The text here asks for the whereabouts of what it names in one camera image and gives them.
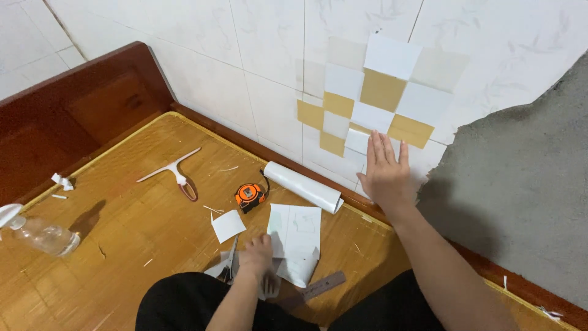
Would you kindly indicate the person's right hand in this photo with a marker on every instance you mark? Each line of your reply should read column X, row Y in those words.
column 388, row 177

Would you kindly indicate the person's left hand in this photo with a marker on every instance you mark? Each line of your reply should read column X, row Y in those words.
column 255, row 256

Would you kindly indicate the person's left fingers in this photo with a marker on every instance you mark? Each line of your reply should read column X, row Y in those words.
column 265, row 242

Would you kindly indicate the white square sticker piece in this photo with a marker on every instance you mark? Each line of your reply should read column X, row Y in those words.
column 357, row 141

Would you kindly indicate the large white backing paper sheet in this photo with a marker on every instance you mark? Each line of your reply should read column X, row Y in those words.
column 296, row 234

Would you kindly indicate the small white square paper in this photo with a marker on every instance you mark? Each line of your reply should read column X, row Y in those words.
column 228, row 225

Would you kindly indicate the orange and black tape measure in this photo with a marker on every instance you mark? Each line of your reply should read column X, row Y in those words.
column 248, row 195

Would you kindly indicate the roll of white sticker film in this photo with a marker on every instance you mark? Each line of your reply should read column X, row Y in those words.
column 303, row 186

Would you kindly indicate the brown transparent ruler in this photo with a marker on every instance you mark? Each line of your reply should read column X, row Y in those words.
column 321, row 287

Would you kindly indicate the person's black trousers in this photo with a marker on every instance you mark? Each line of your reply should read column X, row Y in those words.
column 183, row 303

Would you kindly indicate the yellow bamboo mat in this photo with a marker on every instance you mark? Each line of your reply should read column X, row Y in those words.
column 138, row 230

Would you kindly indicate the crumpled white paper scrap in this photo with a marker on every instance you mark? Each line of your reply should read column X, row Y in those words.
column 63, row 181

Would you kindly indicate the thin white paper strip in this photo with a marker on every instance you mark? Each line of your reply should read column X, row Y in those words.
column 59, row 196

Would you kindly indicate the clear plastic spray bottle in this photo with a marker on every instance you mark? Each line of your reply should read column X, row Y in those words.
column 41, row 234

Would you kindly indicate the torn white paper scrap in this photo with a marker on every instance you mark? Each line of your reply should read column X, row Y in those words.
column 550, row 314

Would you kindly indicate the patch of checkered wall stickers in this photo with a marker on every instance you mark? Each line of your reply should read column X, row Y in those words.
column 390, row 87

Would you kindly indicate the red-brown wooden bed frame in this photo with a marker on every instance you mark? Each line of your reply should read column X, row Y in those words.
column 69, row 110

